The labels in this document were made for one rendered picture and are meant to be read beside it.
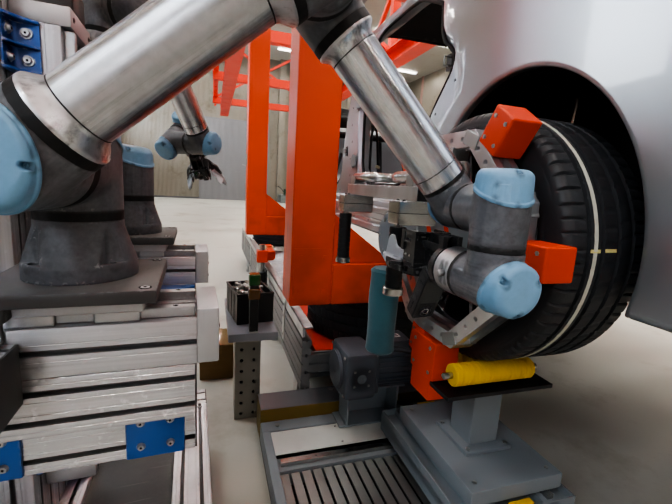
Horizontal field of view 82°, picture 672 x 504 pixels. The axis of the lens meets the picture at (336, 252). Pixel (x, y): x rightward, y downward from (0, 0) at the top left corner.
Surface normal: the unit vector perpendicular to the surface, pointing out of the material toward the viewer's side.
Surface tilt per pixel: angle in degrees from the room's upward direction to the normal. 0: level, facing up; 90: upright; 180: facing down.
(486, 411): 90
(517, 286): 90
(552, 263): 90
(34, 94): 52
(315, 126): 90
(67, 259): 73
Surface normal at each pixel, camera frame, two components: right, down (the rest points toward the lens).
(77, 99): 0.23, 0.32
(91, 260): 0.66, -0.14
